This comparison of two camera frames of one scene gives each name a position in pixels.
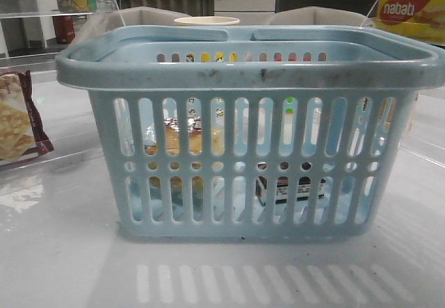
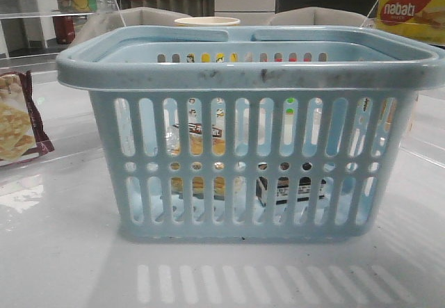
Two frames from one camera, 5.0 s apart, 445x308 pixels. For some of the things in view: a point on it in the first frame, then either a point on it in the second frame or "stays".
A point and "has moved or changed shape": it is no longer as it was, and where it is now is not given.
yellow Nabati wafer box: [416, 9] stays
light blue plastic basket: [272, 132] stays
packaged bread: [173, 147] has moved or changed shape
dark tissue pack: [304, 190] stays
